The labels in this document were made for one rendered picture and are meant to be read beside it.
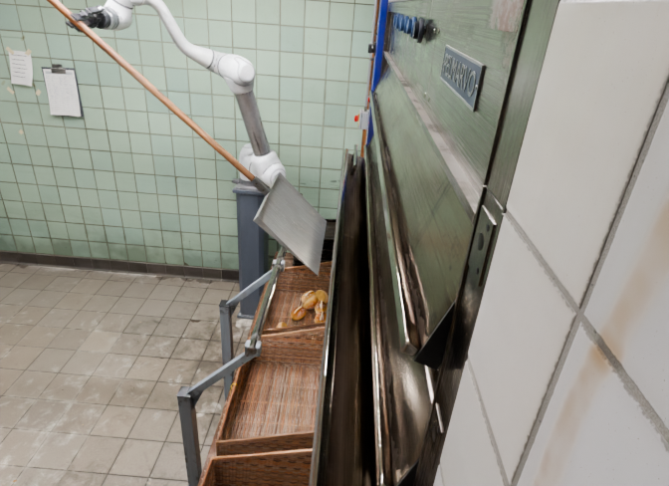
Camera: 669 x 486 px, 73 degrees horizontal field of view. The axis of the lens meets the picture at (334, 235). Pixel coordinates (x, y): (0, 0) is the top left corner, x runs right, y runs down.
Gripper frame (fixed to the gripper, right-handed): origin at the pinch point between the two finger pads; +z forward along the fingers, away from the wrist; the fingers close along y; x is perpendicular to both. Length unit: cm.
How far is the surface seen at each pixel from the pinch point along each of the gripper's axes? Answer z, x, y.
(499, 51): 140, -88, -90
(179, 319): -63, -128, 149
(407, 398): 137, -121, -49
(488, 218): 153, -95, -79
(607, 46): 164, -86, -90
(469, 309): 153, -102, -72
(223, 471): 95, -142, 45
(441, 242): 136, -103, -71
